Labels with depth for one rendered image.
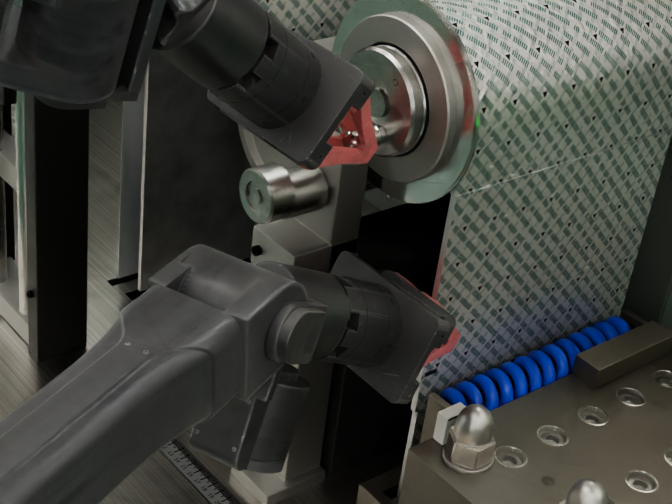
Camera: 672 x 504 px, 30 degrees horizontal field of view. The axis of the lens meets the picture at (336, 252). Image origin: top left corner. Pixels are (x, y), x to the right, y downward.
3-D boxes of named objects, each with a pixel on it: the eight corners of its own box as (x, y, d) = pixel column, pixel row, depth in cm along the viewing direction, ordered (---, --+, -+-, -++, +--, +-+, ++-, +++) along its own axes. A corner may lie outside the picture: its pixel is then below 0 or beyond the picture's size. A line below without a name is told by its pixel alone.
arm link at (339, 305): (299, 275, 74) (236, 246, 78) (262, 384, 75) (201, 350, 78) (371, 290, 79) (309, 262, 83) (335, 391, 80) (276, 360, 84)
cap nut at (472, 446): (431, 451, 88) (441, 401, 86) (468, 434, 90) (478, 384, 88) (467, 482, 86) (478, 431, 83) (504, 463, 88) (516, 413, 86)
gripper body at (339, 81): (319, 176, 75) (248, 126, 69) (220, 108, 81) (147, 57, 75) (381, 87, 75) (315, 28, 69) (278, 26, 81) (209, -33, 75)
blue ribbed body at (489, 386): (424, 420, 95) (431, 383, 93) (609, 337, 107) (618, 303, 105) (456, 446, 92) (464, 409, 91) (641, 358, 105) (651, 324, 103)
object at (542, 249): (410, 409, 94) (451, 193, 84) (613, 320, 107) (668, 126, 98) (414, 412, 94) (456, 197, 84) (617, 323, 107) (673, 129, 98)
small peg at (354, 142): (356, 138, 82) (352, 156, 83) (388, 130, 84) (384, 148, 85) (342, 128, 83) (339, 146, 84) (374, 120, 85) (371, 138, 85)
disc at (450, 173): (318, 146, 94) (343, -44, 86) (323, 145, 94) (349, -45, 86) (451, 241, 85) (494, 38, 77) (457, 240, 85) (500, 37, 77)
